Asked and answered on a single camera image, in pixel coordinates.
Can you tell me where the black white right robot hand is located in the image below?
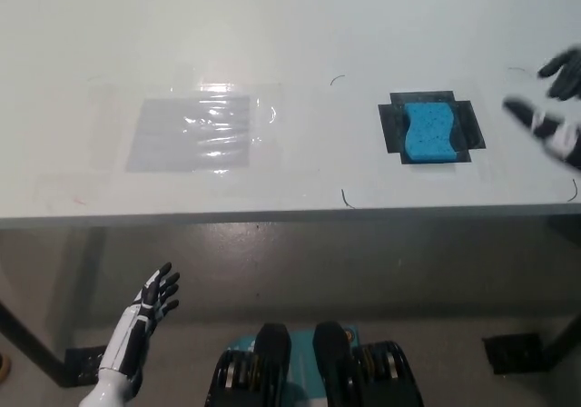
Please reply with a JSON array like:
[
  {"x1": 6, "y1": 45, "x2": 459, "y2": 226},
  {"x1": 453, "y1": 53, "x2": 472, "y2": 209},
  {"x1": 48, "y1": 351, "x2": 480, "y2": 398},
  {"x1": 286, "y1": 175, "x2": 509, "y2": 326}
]
[{"x1": 501, "y1": 46, "x2": 581, "y2": 171}]

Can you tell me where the robot legs and base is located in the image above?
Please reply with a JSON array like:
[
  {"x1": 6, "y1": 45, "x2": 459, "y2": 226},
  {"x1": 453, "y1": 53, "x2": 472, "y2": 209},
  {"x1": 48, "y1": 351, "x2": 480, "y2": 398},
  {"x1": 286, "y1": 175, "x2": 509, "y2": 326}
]
[{"x1": 203, "y1": 320, "x2": 426, "y2": 407}]

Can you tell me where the black tape marked spot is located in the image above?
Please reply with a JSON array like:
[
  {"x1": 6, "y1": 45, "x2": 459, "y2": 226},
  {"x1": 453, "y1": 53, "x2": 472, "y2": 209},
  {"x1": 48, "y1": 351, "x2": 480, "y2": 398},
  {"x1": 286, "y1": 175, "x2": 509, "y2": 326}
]
[{"x1": 377, "y1": 90, "x2": 487, "y2": 167}]

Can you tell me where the clear plastic film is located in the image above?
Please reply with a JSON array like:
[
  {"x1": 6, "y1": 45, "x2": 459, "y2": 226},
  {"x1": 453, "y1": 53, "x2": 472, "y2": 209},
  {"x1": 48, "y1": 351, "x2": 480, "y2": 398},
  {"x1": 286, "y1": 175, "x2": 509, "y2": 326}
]
[{"x1": 85, "y1": 63, "x2": 320, "y2": 179}]

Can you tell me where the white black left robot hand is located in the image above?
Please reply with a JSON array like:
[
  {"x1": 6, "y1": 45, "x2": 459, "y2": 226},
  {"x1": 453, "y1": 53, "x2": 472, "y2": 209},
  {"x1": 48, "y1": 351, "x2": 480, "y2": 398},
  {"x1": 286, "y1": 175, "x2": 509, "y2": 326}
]
[{"x1": 98, "y1": 262, "x2": 182, "y2": 377}]

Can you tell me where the clear plastic sheet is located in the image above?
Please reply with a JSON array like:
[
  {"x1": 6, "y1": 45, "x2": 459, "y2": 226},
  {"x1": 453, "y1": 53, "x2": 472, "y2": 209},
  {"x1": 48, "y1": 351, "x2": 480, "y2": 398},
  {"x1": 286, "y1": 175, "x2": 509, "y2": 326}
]
[{"x1": 125, "y1": 94, "x2": 252, "y2": 174}]

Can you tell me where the dark metal table leg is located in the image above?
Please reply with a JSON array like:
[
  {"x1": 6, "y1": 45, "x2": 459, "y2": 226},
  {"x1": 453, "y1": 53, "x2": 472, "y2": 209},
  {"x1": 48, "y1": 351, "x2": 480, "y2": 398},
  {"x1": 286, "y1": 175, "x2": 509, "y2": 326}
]
[{"x1": 0, "y1": 296, "x2": 74, "y2": 389}]

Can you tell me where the blue wavy sponge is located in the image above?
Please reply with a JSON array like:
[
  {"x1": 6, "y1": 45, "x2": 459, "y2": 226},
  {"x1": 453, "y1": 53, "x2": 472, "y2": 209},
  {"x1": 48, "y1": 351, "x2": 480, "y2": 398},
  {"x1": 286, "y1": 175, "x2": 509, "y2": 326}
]
[{"x1": 400, "y1": 102, "x2": 459, "y2": 166}]

